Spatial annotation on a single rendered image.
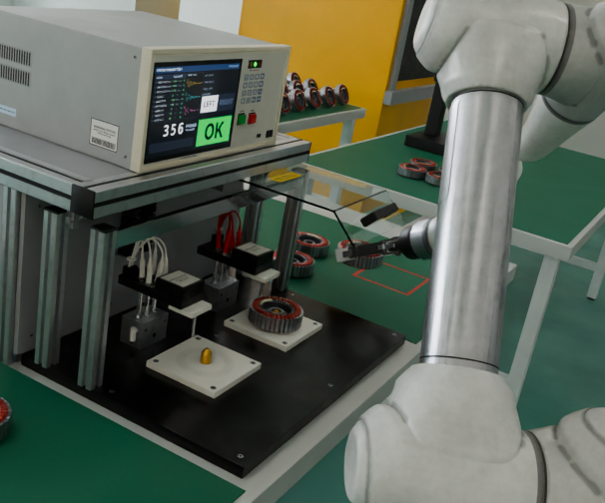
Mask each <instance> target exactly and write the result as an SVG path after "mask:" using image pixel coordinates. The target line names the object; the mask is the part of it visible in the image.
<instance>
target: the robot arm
mask: <svg viewBox="0 0 605 503"><path fill-rule="evenodd" d="M413 48H414V51H415V53H416V57H417V59H418V60H419V62H420V63H421V64H422V66H423V67H424V68H425V69H426V70H428V71H430V72H433V73H436V77H437V81H438V84H439V87H440V92H441V97H442V99H443V101H444V103H445V105H446V107H447V109H448V110H449V115H448V123H447V131H446V139H445V147H444V155H443V163H442V171H441V180H440V188H439V196H438V204H437V206H438V211H437V217H432V218H430V219H425V220H421V221H418V222H416V223H415V224H414V225H413V226H409V227H406V228H404V229H403V230H402V231H401V233H400V235H399V237H393V238H391V239H388V240H382V241H380V242H378V243H373V244H367V245H362V246H359V247H357V248H355V249H354V248H353V247H352V246H351V247H349V248H344V249H339V250H335V257H336V262H341V261H347V260H352V259H357V258H359V257H360V256H366V255H373V254H379V253H382V254H383V256H387V255H392V254H396V256H398V255H401V253H403V255H404V256H406V257H407V258H409V259H419V258H421V259H423V260H426V259H431V268H430V276H429V284H428V292H427V300H426V308H425V316H424V325H423V333H422V341H421V349H420V357H419V363H418V364H413V365H412V366H411V367H410V368H408V369H407V370H406V371H405V372H404V373H403V374H402V375H401V376H400V377H399V378H398V379H397V380H396V381H395V385H394V387H393V390H392V392H391V395H390V397H389V399H388V402H387V404H386V405H385V404H376V405H374V406H373V407H371V408H370V409H369V410H367V411H366V412H365V413H364V414H363V415H362V416H361V417H360V418H359V419H358V421H357V423H356V424H355V426H354V427H353V428H352V430H351V431H350V433H349V436H348V438H347V442H346V447H345V454H344V485H345V491H346V495H347V498H348V499H349V501H350V502H351V503H605V407H588V408H584V409H581V410H577V411H575V412H572V413H570V414H567V415H565V416H564V417H562V418H561V420H560V422H559V423H558V425H550V426H545V427H540V428H535V429H530V430H521V425H520V421H519V417H518V412H517V408H516V397H515V395H514V394H513V392H512V390H511V389H510V387H509V386H508V384H507V383H506V381H505V380H504V379H503V377H502V376H500V375H498V370H499V360H500V349H501V339H502V329H503V318H504V308H505V299H506V288H507V278H508V268H509V257H510V247H511V237H512V226H513V216H514V206H515V195H516V185H517V182H518V180H519V178H520V176H521V174H522V162H535V161H538V160H540V159H542V158H544V157H546V156H547V155H548V154H550V153H551V152H552V151H554V150H555V149H556V148H557V147H559V146H560V145H561V144H562V143H564V142H565V141H566V140H568V139H569V138H570V137H572V136H573V135H574V134H576V133H577V132H578V131H580V130H581V129H583V128H584V127H586V126H587V125H589V124H590V123H592V122H593V121H594V120H596V119H597V118H598V117H599V116H600V115H601V114H602V113H603V112H604V111H605V1H603V2H599V3H598V4H597V5H596V6H595V7H594V8H592V7H590V6H581V5H574V4H568V3H563V2H560V1H557V0H426V2H425V4H424V6H423V9H422V11H421V14H420V17H419V20H418V23H417V26H416V29H415V33H414V38H413ZM536 94H537V95H538V96H537V99H536V101H535V104H534V106H533V108H532V111H531V113H530V115H529V117H528V119H527V121H526V123H525V125H524V126H523V128H522V123H523V114H524V113H525V112H526V111H527V110H528V108H529V107H530V106H531V105H532V103H533V101H534V99H535V95H536ZM521 161H522V162H521ZM386 242H388V243H386Z"/></svg>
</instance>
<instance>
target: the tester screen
mask: <svg viewBox="0 0 605 503"><path fill-rule="evenodd" d="M239 70H240V63H235V64H216V65H197V66H177V67H158V68H156V71H155V80H154V90H153V99H152V108H151V117H150V127H149V136H148V145H147V155H146V160H149V159H154V158H159V157H164V156H168V155H173V154H178V153H183V152H188V151H193V150H198V149H204V148H209V147H214V146H219V145H224V144H228V143H229V141H225V142H220V143H215V144H210V145H205V146H199V147H196V140H197V133H198V126H199V120H203V119H209V118H216V117H223V116H230V115H232V118H233V111H234V106H233V108H232V109H228V110H221V111H215V112H207V113H201V105H202V97H204V96H214V95H223V94H232V93H235V97H236V90H237V84H238V77H239ZM179 122H185V129H184V135H181V136H175V137H169V138H163V139H162V133H163V125H166V124H172V123H179ZM191 137H193V145H192V146H188V147H183V148H178V149H174V150H168V151H163V152H158V153H152V154H149V147H150V145H152V144H157V143H163V142H169V141H175V140H180V139H186V138H191Z"/></svg>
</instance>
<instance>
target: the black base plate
mask: <svg viewBox="0 0 605 503"><path fill-rule="evenodd" d="M229 276H230V277H233V278H235V279H238V280H239V287H238V294H237V300H236V303H234V304H232V305H230V306H228V307H226V308H224V309H222V310H219V311H217V312H214V311H212V310H208V311H206V312H204V313H202V314H200V315H198V316H197V323H196V331H195V335H199V336H201V337H203V338H206V339H208V340H210V341H212V342H215V343H217V344H219V345H221V346H224V347H226V348H228V349H230V350H233V351H235V352H237V353H240V354H242V355H244V356H246V357H249V358H251V359H253V360H255V361H258V362H260V363H261V364H262V365H261V369H259V370H257V371H256V372H254V373H253V374H251V375H250V376H248V377H247V378H245V379H244V380H242V381H241V382H239V383H237V384H236V385H234V386H233V387H231V388H230V389H228V390H227V391H225V392H224V393H222V394H221V395H219V396H217V397H216V398H212V397H210V396H208V395H206V394H204V393H202V392H199V391H197V390H195V389H193V388H191V387H189V386H187V385H185V384H183V383H181V382H179V381H176V380H174V379H172V378H170V377H168V376H166V375H164V374H162V373H160V372H158V371H155V370H153V369H151V368H149V367H147V366H146V364H147V360H149V359H151V358H153V357H155V356H157V355H159V354H160V353H162V352H164V351H166V350H168V349H170V348H172V347H174V346H176V345H178V344H180V343H182V342H184V341H186V340H187V339H189V338H190V337H191V329H192V322H193V319H192V318H189V317H187V316H184V315H182V314H180V313H178V312H175V311H173V310H171V309H169V305H168V304H166V303H163V302H161V301H159V300H157V308H159V309H161V310H164V311H166V312H168V313H169V315H168V323H167V331H166V337H165V338H163V339H161V340H159V341H157V342H155V343H153V344H151V345H149V346H147V347H145V348H143V349H141V350H140V349H137V348H135V347H133V346H131V345H129V344H127V343H125V342H122V341H120V335H121V325H122V316H123V314H126V313H128V312H130V311H133V310H135V309H136V308H137V306H133V307H131V308H129V309H126V310H124V311H122V312H119V313H117V314H114V315H112V316H110V317H109V322H108V332H107V342H106V352H105V363H104V373H103V383H102V385H101V386H99V387H98V386H96V385H95V389H93V390H91V391H90V390H88V389H86V388H85V387H86V385H84V386H80V385H78V372H79V360H80V349H81V337H82V328H81V329H79V330H77V331H74V332H72V333H70V334H67V335H65V336H63V337H61V340H60V354H59V363H57V364H53V363H51V366H50V367H48V368H45V367H43V366H42V363H40V364H37V363H35V362H34V360H35V348H34V349H32V350H29V351H27V352H25V353H22V359H21V364H22V365H23V366H25V367H27V368H29V369H31V370H33V371H35V372H37V373H39V374H41V375H43V376H45V377H47V378H48V379H50V380H52V381H54V382H56V383H58V384H60V385H62V386H64V387H66V388H68V389H70V390H72V391H74V392H75V393H77V394H79V395H81V396H83V397H85V398H87V399H89V400H91V401H93V402H95V403H97V404H99V405H101V406H102V407H104V408H106V409H108V410H110V411H112V412H114V413H116V414H118V415H120V416H122V417H124V418H126V419H128V420H129V421H131V422H133V423H135V424H137V425H139V426H141V427H143V428H145V429H147V430H149V431H151V432H153V433H154V434H156V435H158V436H160V437H162V438H164V439H166V440H168V441H170V442H172V443H174V444H176V445H178V446H180V447H181V448H183V449H185V450H187V451H189V452H191V453H193V454H195V455H197V456H199V457H201V458H203V459H205V460H207V461H208V462H210V463H212V464H214V465H216V466H218V467H220V468H222V469H224V470H226V471H228V472H230V473H232V474H234V475H235V476H237V477H239V478H241V479H243V478H244V477H245V476H247V475H248V474H249V473H250V472H251V471H253V470H254V469H255V468H256V467H257V466H259V465H260V464H261V463H262V462H263V461H265V460H266V459H267V458H268V457H269V456H271V455H272V454H273V453H274V452H275V451H277V450H278V449H279V448H280V447H281V446H283V445H284V444H285V443H286V442H287V441H289V440H290V439H291V438H292V437H293V436H295V435H296V434H297V433H298V432H299V431H301V430H302V429H303V428H304V427H305V426H307V425H308V424H309V423H310V422H311V421H313V420H314V419H315V418H316V417H317V416H319V415H320V414H321V413H322V412H323V411H325V410H326V409H327V408H328V407H329V406H331V405H332V404H333V403H334V402H335V401H337V400H338V399H339V398H340V397H341V396H343V395H344V394H345V393H346V392H347V391H349V390H350V389H351V388H352V387H353V386H355V385H356V384H357V383H358V382H359V381H361V380H362V379H363V378H364V377H365V376H367V375H368V374H369V373H370V372H371V371H373V370H374V369H375V368H376V367H377V366H379V365H380V364H381V363H382V362H383V361H385V360H386V359H387V358H388V357H389V356H391V355H392V354H393V353H394V352H395V351H397V350H398V349H399V348H400V347H401V346H403V345H404V342H405V338H406V335H405V334H402V333H400V332H397V331H394V330H392V329H389V328H387V327H384V326H382V325H379V324H377V323H374V322H371V321H369V320H366V319H364V318H361V317H359V316H356V315H353V314H351V313H348V312H346V311H343V310H341V309H338V308H336V307H333V306H330V305H328V304H325V303H323V302H320V301H318V300H315V299H312V298H310V297H307V296H305V295H302V294H300V293H297V292H295V291H292V290H289V289H285V290H283V291H280V290H278V289H277V288H272V283H271V282H269V281H268V282H266V283H265V286H264V292H263V296H271V295H272V296H277V297H279V296H280V297H281V298H283V297H284V298H285V299H289V300H292V301H294V302H295V303H297V304H298V305H299V306H301V307H302V309H303V316H304V317H306V318H309V319H311V320H314V321H316V322H319V323H321V324H322V328H321V330H319V331H318V332H316V333H315V334H313V335H311V336H310V337H308V338H307V339H305V340H304V341H302V342H301V343H299V344H298V345H296V346H294V347H293V348H291V349H290V350H288V351H287V352H284V351H282V350H280V349H277V348H275V347H273V346H270V345H268V344H266V343H263V342H261V341H259V340H256V339H254V338H252V337H249V336H247V335H245V334H242V333H240V332H238V331H235V330H233V329H231V328H228V327H226V326H224V322H225V320H226V319H228V318H230V317H232V316H234V315H236V314H238V313H239V312H241V311H243V310H245V309H247V308H249V307H250V303H251V301H252V300H253V299H255V298H257V297H259V294H260V288H261V282H260V281H258V280H255V279H253V278H250V277H248V276H247V277H244V276H242V275H241V274H237V273H236V268H233V267H230V273H229Z"/></svg>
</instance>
